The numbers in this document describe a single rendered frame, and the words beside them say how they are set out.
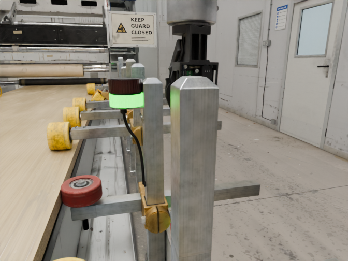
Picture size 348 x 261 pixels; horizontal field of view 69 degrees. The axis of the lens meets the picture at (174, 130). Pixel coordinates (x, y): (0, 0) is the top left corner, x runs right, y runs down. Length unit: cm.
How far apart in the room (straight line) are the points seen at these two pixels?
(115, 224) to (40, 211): 45
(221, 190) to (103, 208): 27
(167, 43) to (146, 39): 667
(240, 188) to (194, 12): 40
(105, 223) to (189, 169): 73
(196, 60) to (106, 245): 61
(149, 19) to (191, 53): 233
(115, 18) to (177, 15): 231
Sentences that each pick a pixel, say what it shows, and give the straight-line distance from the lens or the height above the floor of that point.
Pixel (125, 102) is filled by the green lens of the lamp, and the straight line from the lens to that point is 44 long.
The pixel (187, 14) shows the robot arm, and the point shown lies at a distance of 46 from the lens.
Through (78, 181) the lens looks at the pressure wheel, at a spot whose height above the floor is 91.
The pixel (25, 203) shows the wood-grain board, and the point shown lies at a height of 90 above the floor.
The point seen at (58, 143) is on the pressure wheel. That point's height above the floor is 93.
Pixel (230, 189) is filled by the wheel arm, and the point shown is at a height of 86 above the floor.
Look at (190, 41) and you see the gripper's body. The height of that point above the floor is 118.
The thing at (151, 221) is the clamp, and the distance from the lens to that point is 52.
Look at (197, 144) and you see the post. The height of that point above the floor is 108.
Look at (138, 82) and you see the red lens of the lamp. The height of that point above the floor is 112.
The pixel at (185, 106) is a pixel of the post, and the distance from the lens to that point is 21.
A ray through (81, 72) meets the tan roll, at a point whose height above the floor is 103.
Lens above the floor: 115
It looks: 16 degrees down
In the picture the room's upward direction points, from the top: straight up
